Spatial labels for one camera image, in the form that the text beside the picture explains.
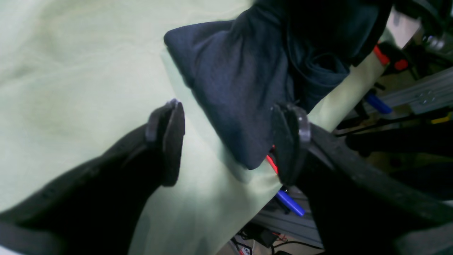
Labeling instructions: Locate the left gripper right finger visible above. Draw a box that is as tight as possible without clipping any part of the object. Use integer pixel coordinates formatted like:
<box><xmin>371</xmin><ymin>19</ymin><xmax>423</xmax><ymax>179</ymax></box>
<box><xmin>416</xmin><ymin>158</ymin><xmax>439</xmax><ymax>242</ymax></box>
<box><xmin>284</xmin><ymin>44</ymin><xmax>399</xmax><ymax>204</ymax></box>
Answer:
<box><xmin>270</xmin><ymin>102</ymin><xmax>453</xmax><ymax>255</ymax></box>

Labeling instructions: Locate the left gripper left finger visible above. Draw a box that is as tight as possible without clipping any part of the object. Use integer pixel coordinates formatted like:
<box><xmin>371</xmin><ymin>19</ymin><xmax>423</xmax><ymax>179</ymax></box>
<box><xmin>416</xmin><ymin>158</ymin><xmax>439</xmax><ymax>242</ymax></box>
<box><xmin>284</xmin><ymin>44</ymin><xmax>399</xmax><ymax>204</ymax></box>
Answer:
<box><xmin>1</xmin><ymin>99</ymin><xmax>185</xmax><ymax>255</ymax></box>

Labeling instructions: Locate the dark long-sleeve T-shirt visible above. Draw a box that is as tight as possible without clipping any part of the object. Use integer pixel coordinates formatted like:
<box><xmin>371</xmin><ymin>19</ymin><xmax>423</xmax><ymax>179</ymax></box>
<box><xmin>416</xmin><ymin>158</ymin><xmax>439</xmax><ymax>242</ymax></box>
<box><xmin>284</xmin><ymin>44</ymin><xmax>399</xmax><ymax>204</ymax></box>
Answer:
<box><xmin>164</xmin><ymin>0</ymin><xmax>393</xmax><ymax>169</ymax></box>

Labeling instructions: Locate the centre orange black clamp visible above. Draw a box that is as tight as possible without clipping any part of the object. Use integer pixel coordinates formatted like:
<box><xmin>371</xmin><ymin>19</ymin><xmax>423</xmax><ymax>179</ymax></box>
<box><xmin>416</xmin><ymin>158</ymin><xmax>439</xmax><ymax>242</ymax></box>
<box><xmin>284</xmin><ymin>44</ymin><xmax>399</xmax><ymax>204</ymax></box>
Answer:
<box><xmin>266</xmin><ymin>145</ymin><xmax>305</xmax><ymax>217</ymax></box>

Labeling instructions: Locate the orange black clamp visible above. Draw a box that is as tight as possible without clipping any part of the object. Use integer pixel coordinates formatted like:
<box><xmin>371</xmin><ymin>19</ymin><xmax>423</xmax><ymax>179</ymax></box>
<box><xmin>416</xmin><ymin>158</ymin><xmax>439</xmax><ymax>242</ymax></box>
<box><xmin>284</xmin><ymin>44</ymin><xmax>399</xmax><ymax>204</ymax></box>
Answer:
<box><xmin>364</xmin><ymin>41</ymin><xmax>412</xmax><ymax>115</ymax></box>
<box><xmin>266</xmin><ymin>145</ymin><xmax>305</xmax><ymax>217</ymax></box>

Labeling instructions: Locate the green table cloth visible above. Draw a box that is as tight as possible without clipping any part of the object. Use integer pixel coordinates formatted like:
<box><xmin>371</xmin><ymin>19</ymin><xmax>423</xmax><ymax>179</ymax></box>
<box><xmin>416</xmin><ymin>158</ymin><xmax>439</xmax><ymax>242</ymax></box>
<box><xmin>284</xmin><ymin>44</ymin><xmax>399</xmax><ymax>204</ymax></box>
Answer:
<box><xmin>0</xmin><ymin>0</ymin><xmax>386</xmax><ymax>255</ymax></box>

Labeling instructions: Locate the right orange black clamp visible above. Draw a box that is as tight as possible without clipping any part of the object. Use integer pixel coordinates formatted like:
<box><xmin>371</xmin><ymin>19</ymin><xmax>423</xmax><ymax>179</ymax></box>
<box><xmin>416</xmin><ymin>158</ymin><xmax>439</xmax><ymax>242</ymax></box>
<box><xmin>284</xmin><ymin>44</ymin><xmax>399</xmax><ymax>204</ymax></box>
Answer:
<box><xmin>364</xmin><ymin>41</ymin><xmax>412</xmax><ymax>115</ymax></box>

